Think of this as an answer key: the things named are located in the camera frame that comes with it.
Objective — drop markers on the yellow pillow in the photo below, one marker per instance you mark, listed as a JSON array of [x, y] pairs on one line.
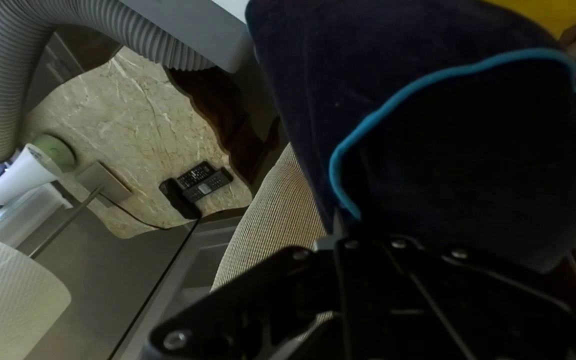
[[540, 13]]

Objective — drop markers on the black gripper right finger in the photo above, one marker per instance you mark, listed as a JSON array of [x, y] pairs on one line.
[[475, 307]]

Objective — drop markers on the marble top side table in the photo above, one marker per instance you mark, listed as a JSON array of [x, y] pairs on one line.
[[149, 127]]

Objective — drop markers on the green desk lamp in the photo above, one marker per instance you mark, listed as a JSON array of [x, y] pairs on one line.
[[30, 166]]

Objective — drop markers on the dark navy cloth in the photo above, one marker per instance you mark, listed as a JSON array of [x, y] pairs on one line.
[[449, 132]]

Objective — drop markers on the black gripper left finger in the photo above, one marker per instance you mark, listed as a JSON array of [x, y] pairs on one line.
[[261, 300]]

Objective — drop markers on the table lamp with drum shade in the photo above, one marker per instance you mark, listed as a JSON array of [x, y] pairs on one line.
[[9, 300]]

